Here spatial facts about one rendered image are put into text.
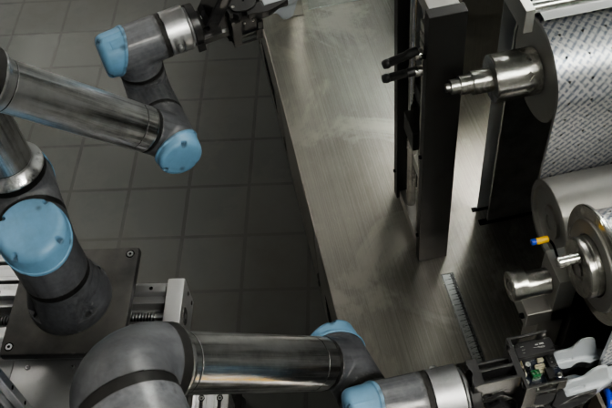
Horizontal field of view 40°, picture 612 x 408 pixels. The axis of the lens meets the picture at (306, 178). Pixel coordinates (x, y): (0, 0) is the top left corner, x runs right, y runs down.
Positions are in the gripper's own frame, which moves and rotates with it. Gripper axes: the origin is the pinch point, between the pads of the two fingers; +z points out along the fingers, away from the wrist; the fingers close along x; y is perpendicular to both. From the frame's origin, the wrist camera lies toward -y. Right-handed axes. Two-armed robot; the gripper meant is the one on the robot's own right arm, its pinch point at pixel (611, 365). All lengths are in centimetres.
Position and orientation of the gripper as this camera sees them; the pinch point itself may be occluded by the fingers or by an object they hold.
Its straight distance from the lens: 117.6
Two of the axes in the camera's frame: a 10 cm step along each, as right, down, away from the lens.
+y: -0.8, -6.3, -7.8
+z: 9.8, -2.0, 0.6
